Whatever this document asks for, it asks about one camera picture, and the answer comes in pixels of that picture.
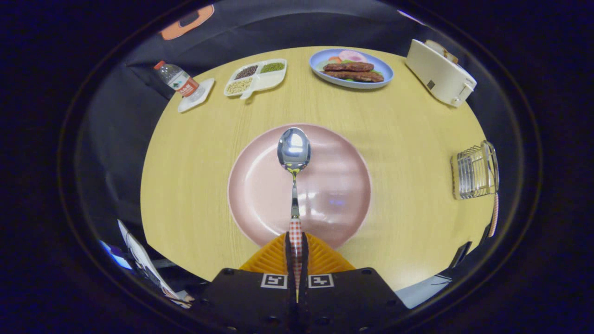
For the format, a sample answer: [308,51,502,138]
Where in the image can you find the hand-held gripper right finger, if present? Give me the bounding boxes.
[299,232,411,334]

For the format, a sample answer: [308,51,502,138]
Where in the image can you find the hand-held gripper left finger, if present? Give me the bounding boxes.
[200,232,297,334]

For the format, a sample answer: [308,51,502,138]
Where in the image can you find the spoon with checkered handle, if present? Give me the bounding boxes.
[277,127,312,302]

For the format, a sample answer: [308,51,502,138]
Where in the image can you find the fork with checkered handle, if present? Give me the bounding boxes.
[487,193,500,238]

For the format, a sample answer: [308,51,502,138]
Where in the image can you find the black box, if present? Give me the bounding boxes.
[448,241,473,270]

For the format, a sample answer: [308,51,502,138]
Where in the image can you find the pink plate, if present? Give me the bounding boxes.
[227,123,372,250]

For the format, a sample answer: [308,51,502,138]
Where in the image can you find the blue lit screen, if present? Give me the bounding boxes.
[100,240,133,270]

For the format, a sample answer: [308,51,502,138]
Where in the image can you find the black backdrop cloth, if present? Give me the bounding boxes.
[77,0,511,251]

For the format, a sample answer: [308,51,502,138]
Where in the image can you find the pile of pale beans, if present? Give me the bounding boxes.
[226,77,253,95]

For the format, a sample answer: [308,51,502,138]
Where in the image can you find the white square coaster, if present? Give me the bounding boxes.
[178,78,215,113]

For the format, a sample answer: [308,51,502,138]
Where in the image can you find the white divided snack tray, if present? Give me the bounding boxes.
[224,58,288,100]

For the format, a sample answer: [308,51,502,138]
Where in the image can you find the brown meat strip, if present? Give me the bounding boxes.
[323,70,385,83]
[323,62,374,72]

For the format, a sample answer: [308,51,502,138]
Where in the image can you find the clear water bottle red cap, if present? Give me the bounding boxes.
[154,60,205,102]

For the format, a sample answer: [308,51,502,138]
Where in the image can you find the white toaster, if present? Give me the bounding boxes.
[405,39,478,108]

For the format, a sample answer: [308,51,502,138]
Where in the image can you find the blue plate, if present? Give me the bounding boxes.
[309,49,394,89]

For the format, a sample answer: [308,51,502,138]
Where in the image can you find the metal wire basket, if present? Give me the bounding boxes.
[451,140,500,200]

